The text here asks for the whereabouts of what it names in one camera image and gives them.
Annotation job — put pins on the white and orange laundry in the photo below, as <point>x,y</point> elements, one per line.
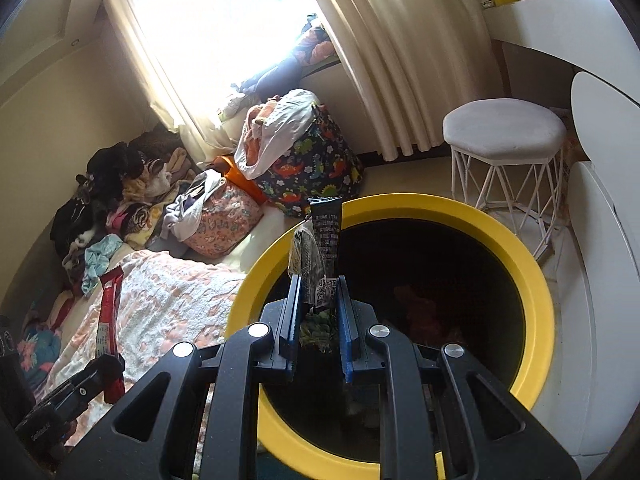
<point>280,130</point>

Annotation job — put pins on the blue floral cloth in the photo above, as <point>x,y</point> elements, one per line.
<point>37,355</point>

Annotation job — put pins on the light blue garment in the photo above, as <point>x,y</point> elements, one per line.
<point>100,260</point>

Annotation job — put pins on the pink and white quilt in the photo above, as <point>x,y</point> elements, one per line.
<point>165,290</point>

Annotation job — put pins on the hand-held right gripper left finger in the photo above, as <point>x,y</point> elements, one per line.
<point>294,355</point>

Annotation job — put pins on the orange bag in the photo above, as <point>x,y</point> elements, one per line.
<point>240,175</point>

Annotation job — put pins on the dinosaur print laundry bag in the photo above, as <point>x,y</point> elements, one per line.
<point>320,170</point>

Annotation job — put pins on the cream curtain with wide folds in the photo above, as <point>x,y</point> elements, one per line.
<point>400,60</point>

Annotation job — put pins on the clothes heap on window seat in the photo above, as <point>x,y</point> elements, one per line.
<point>280,75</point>

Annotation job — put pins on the yellow rimmed trash bin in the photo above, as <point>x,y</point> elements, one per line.
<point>525,285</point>

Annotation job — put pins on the white curved drawer cabinet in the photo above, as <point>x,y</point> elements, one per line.
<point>600,260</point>

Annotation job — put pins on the white dressing table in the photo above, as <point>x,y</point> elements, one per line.
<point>550,25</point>

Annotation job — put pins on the black snack wrapper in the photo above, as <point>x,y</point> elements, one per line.
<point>327,240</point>

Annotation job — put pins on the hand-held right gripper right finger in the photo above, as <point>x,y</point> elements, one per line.
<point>346,350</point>

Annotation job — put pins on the cream sheer curtain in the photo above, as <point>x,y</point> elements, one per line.
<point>180,110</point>

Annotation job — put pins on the yellow flat item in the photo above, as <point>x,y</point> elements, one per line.
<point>502,1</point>

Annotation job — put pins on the white and lavender garment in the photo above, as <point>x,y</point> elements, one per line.
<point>190,210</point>

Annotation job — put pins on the black framed window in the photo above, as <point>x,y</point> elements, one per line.
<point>215,25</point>

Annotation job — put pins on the clear grey wrapper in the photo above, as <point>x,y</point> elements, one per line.
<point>302,255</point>

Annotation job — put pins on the red snack wrapper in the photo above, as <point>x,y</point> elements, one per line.
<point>109,310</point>

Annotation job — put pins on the pile of mixed clothes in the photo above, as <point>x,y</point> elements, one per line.
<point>115,185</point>

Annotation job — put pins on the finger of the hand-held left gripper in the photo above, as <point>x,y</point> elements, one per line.
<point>85,385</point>

